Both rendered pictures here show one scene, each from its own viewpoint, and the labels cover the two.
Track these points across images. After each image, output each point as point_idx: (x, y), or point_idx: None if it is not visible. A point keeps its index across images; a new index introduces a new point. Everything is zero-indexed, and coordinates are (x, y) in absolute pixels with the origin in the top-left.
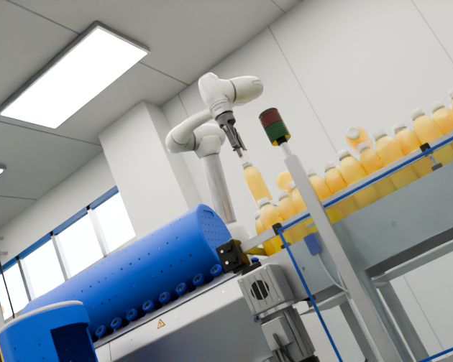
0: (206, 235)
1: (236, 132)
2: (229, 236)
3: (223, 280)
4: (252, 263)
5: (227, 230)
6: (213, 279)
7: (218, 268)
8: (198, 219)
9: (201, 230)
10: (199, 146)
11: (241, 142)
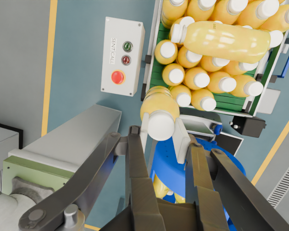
0: (230, 158)
1: (154, 198)
2: (165, 149)
3: (214, 137)
4: (182, 120)
5: (163, 153)
6: None
7: (216, 142)
8: (244, 172)
9: (240, 163)
10: None
11: (136, 154)
